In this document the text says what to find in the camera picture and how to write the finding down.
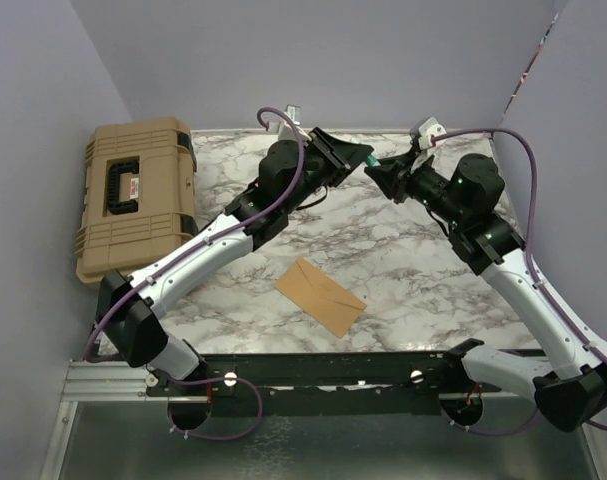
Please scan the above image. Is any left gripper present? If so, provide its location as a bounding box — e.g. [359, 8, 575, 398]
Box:
[283, 128, 373, 215]

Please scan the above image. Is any green white glue stick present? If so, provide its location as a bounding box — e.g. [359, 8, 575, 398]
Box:
[366, 156, 380, 167]

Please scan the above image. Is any brown paper envelope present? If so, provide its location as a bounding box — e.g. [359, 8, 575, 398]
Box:
[275, 258, 367, 338]

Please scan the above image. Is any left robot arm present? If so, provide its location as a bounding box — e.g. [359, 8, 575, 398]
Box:
[96, 128, 373, 395]

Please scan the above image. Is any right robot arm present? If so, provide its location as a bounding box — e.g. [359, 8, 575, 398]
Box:
[365, 152, 607, 432]

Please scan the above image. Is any tan plastic tool case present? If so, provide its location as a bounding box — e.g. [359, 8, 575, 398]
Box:
[75, 117, 198, 287]

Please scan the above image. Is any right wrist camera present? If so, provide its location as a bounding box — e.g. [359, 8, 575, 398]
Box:
[410, 117, 446, 172]

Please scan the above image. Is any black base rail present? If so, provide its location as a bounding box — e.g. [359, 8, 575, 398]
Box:
[147, 344, 514, 417]

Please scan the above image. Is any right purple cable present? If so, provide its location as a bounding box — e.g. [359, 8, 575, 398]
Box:
[432, 126, 607, 436]

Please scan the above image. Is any purple cable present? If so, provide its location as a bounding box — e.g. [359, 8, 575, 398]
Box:
[84, 106, 304, 442]
[432, 126, 607, 436]

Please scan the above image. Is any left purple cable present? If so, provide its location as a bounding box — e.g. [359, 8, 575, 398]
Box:
[84, 106, 304, 442]

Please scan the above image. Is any aluminium frame rail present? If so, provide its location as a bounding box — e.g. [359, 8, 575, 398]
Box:
[61, 361, 159, 402]

